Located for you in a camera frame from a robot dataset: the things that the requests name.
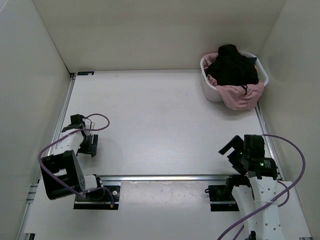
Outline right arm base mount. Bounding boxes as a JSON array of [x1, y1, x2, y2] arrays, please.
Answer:
[[204, 184, 239, 212]]

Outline navy blue garment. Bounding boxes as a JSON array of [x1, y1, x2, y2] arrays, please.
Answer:
[[247, 57, 257, 66]]

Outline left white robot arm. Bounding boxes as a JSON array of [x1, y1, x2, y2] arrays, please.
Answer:
[[41, 130, 105, 200]]

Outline pink trousers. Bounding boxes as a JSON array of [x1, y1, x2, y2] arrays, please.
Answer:
[[205, 65, 265, 110]]

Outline dark label sticker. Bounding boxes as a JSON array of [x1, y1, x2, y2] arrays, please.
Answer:
[[77, 71, 95, 76]]

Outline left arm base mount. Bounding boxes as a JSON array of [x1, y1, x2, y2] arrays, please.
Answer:
[[73, 181, 121, 211]]

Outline black trousers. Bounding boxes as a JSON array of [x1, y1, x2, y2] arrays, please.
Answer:
[[206, 44, 259, 86]]

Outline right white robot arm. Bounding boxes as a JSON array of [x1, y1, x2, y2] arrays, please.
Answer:
[[219, 135, 285, 240]]

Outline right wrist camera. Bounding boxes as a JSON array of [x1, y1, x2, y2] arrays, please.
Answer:
[[244, 134, 265, 159]]

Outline white laundry basket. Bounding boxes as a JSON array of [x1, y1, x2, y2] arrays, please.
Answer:
[[200, 51, 269, 103]]

